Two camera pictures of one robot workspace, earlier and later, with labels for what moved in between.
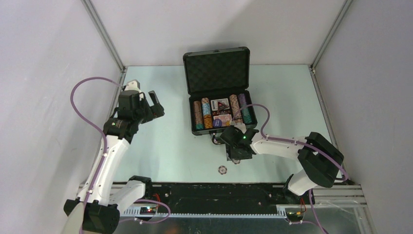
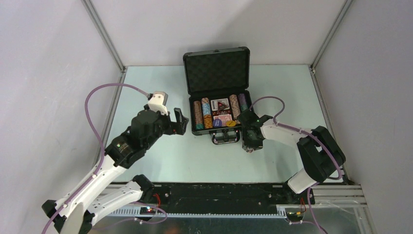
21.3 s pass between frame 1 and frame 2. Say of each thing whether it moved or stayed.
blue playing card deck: stayed
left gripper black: moved
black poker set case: stayed
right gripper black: moved
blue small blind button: stayed
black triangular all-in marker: stayed
